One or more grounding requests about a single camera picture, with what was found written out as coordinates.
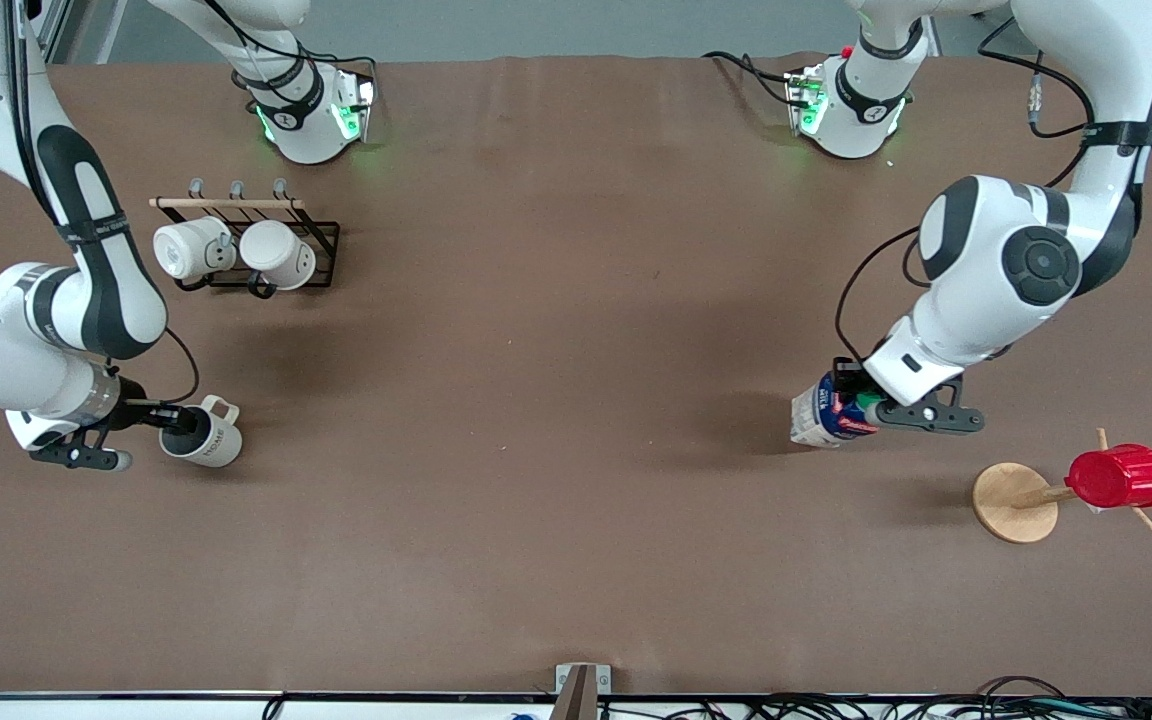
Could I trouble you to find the white hanging mug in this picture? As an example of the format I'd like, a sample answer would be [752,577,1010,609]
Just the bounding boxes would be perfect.
[239,220,317,291]
[153,216,237,283]

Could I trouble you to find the blue white milk carton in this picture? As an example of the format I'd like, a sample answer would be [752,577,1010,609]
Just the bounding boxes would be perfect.
[789,370,883,449]

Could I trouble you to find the wooden mug tree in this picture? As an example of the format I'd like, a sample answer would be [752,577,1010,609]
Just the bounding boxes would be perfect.
[972,428,1152,544]

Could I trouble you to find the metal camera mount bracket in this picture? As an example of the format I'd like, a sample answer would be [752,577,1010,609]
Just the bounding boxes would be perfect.
[548,663,613,720]

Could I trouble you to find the red plastic cup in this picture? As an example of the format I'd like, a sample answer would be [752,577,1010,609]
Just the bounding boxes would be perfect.
[1066,444,1152,510]

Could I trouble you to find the white mug grey inside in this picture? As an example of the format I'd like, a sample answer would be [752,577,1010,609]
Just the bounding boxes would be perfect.
[158,395,243,468]

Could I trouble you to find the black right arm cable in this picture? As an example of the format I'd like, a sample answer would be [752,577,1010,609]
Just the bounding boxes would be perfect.
[1,0,202,409]

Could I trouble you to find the black cable bundle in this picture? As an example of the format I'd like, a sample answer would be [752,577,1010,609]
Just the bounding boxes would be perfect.
[736,676,1152,720]

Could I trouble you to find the metal base connector plate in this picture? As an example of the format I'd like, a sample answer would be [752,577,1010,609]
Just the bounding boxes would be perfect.
[785,67,828,137]
[334,74,378,142]

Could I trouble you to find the black base cable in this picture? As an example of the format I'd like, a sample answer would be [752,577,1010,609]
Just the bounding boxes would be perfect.
[308,47,380,83]
[703,50,797,107]

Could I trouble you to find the aluminium frame profile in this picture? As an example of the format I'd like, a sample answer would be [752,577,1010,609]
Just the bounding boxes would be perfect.
[31,0,73,63]

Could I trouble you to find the black wire mug rack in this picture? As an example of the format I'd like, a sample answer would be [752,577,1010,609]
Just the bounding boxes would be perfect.
[149,178,341,299]

